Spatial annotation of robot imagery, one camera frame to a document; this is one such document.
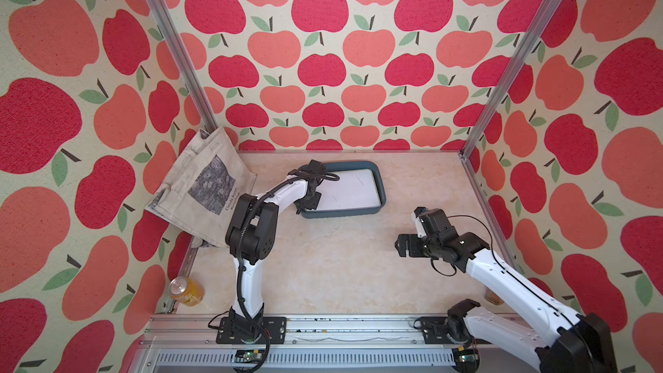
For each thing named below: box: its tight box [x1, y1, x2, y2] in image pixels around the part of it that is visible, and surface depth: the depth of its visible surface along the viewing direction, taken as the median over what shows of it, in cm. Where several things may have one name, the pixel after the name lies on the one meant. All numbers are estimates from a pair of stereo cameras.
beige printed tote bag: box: [144, 126, 258, 247], surface depth 88 cm
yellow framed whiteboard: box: [315, 169, 381, 210], surface depth 104 cm
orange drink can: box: [169, 276, 205, 307], surface depth 74 cm
